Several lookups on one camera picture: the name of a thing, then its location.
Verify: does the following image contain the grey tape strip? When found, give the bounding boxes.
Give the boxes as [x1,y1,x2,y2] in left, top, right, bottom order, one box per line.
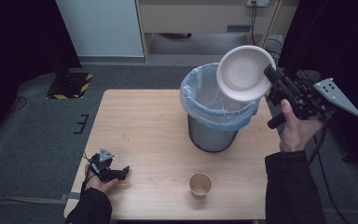
[60,191,81,202]

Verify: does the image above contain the white disposable bowl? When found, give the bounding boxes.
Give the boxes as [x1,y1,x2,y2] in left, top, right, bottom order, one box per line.
[215,45,277,104]

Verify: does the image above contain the brown paper cup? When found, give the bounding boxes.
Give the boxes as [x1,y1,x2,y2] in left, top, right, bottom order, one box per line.
[188,172,213,201]

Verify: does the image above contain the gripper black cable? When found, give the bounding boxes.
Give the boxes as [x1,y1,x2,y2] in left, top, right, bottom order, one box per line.
[307,108,337,166]
[79,152,91,194]

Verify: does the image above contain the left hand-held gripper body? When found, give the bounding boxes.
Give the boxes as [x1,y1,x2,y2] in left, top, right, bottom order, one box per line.
[87,148,121,184]

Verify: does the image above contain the person's right hand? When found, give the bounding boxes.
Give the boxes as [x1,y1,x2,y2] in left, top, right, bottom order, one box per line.
[278,98,328,154]

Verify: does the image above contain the long black floor cable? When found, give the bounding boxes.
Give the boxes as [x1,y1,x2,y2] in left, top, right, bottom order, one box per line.
[315,136,352,224]

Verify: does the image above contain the black stand base striped edge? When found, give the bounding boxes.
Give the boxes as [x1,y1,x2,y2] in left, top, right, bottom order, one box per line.
[46,72,94,101]

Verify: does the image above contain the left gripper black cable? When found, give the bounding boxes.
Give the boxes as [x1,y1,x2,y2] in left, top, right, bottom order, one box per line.
[79,152,91,194]

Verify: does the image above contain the grey metal trash bin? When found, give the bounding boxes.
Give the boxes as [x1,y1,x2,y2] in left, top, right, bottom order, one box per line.
[186,113,240,153]

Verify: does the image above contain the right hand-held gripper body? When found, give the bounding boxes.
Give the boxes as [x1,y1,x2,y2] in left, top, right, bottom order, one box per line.
[266,73,358,131]

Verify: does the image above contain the black curtain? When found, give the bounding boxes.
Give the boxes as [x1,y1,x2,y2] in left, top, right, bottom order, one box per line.
[277,0,358,188]
[0,0,83,147]

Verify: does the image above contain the translucent blue bin liner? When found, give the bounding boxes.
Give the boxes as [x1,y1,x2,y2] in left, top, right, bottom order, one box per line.
[179,62,261,132]

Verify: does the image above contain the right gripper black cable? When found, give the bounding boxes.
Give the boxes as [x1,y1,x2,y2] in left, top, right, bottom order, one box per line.
[307,108,337,166]

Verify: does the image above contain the grey wall socket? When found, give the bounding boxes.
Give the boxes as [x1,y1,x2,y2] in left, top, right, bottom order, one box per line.
[246,0,270,7]

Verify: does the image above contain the black socket cable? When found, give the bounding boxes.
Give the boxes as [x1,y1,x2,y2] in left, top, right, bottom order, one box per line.
[249,2,284,63]

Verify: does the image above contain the person's left hand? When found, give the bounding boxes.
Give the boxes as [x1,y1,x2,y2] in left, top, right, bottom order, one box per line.
[82,164,119,194]

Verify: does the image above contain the thin black floor cable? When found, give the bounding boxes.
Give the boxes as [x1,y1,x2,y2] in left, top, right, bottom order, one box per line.
[0,95,29,119]

